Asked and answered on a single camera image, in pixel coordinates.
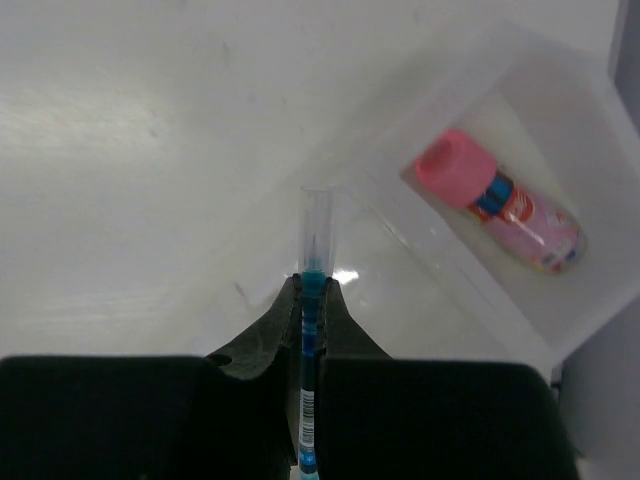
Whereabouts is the light blue gel pen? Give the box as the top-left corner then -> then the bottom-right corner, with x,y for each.
298,187 -> 335,479

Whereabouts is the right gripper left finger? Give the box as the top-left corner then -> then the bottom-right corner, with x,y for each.
1,276 -> 301,479

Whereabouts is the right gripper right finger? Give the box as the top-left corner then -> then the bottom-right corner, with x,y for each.
315,281 -> 579,479

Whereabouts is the clear plastic organizer tray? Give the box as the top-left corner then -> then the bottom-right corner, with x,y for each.
214,57 -> 639,370

